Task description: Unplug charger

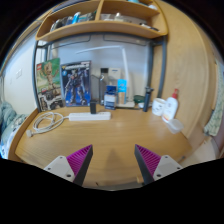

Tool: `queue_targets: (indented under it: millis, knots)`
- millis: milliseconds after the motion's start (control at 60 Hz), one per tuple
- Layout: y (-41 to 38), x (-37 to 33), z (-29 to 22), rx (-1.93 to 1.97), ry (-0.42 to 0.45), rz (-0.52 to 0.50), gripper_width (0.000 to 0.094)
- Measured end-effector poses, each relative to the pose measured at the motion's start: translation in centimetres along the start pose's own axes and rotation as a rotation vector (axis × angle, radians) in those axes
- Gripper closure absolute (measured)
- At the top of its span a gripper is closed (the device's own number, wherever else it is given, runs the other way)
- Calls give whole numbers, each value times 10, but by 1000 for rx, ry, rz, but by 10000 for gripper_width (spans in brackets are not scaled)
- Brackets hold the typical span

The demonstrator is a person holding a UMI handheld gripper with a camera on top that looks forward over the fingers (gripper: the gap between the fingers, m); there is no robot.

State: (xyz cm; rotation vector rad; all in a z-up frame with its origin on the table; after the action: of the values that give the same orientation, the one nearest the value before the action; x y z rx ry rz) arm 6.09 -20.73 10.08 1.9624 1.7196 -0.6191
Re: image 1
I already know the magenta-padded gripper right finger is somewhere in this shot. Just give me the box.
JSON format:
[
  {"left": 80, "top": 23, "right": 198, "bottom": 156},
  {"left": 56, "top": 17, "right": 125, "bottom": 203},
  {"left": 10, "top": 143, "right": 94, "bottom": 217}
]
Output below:
[{"left": 134, "top": 144, "right": 184, "bottom": 186}]

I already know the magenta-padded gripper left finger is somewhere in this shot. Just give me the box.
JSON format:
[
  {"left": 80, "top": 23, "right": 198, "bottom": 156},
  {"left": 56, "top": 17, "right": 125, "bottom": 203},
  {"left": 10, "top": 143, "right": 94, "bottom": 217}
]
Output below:
[{"left": 43, "top": 144, "right": 94, "bottom": 187}]

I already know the black charger block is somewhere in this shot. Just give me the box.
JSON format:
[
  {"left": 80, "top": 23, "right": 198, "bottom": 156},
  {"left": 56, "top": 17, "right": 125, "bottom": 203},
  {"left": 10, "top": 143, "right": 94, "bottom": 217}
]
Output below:
[{"left": 89, "top": 100, "right": 98, "bottom": 115}]

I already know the clear plastic container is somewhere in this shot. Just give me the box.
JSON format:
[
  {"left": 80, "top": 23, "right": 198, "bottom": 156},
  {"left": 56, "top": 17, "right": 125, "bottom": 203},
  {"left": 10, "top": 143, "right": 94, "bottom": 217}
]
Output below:
[{"left": 166, "top": 118, "right": 185, "bottom": 135}]

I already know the white power strip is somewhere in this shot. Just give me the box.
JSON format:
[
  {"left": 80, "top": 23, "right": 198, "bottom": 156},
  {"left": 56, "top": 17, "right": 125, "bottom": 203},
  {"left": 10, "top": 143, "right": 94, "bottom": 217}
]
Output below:
[{"left": 68, "top": 111, "right": 112, "bottom": 122}]

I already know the white mug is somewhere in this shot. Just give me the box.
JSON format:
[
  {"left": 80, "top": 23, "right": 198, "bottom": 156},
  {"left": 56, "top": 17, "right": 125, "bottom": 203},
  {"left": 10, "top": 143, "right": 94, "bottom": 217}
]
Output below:
[{"left": 151, "top": 97, "right": 167, "bottom": 117}]

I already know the white red-capped lotion bottle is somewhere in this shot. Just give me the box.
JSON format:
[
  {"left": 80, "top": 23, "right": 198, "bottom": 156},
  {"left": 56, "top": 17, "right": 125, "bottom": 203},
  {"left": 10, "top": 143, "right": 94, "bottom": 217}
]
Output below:
[{"left": 161, "top": 88, "right": 180, "bottom": 124}]

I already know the black electric shaver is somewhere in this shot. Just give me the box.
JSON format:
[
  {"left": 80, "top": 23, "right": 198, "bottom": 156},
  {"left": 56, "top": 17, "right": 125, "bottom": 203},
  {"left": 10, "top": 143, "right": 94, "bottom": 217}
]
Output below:
[{"left": 142, "top": 86, "right": 155, "bottom": 113}]

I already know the dark green round lid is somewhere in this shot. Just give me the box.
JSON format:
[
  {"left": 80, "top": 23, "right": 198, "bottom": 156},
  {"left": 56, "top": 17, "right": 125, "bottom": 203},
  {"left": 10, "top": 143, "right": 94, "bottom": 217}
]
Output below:
[{"left": 133, "top": 94, "right": 146, "bottom": 104}]

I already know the small dark blue box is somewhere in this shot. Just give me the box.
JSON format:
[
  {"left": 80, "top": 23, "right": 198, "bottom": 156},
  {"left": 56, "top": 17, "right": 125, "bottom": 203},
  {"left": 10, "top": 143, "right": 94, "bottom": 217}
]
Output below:
[{"left": 103, "top": 85, "right": 118, "bottom": 111}]

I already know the light blue card package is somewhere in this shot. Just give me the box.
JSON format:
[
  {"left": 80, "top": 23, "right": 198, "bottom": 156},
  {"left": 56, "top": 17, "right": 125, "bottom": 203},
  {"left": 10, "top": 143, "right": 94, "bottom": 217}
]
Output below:
[{"left": 116, "top": 78, "right": 128, "bottom": 105}]

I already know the blue robot model kit box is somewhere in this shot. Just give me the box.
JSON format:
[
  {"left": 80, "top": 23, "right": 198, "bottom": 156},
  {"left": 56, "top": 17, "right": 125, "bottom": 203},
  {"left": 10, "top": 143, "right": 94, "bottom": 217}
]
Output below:
[{"left": 60, "top": 60, "right": 93, "bottom": 108}]

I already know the grey-green bedding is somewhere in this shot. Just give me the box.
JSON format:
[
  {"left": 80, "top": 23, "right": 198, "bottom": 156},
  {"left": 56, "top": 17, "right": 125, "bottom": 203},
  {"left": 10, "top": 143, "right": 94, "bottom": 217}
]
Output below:
[{"left": 0, "top": 100, "right": 29, "bottom": 159}]

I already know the green patterned cloth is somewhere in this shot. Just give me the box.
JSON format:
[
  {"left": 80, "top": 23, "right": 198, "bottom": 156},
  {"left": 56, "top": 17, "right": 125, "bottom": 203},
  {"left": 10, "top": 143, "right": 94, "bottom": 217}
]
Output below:
[{"left": 203, "top": 63, "right": 224, "bottom": 138}]

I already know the green toy figure box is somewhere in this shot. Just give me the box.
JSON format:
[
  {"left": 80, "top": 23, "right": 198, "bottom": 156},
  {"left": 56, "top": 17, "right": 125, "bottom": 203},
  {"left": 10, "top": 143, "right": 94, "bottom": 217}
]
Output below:
[{"left": 35, "top": 58, "right": 65, "bottom": 112}]

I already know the white desk lamp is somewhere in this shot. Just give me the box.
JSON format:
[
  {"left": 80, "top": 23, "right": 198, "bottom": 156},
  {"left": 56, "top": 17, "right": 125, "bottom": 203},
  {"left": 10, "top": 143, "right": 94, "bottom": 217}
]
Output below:
[{"left": 75, "top": 45, "right": 136, "bottom": 109}]

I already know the wooden shelf unit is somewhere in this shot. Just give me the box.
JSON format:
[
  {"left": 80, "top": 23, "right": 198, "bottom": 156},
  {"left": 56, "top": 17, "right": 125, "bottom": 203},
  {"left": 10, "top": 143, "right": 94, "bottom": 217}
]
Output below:
[{"left": 35, "top": 0, "right": 169, "bottom": 43}]

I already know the white coiled cable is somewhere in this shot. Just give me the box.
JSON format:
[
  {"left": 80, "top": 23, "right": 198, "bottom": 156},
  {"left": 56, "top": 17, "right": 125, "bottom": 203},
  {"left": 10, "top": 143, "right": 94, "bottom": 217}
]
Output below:
[{"left": 25, "top": 111, "right": 71, "bottom": 138}]

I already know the grey metal desk frame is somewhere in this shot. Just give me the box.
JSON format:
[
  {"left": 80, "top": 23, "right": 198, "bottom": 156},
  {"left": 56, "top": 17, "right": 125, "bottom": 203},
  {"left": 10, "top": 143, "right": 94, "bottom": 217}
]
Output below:
[{"left": 31, "top": 34, "right": 168, "bottom": 113}]

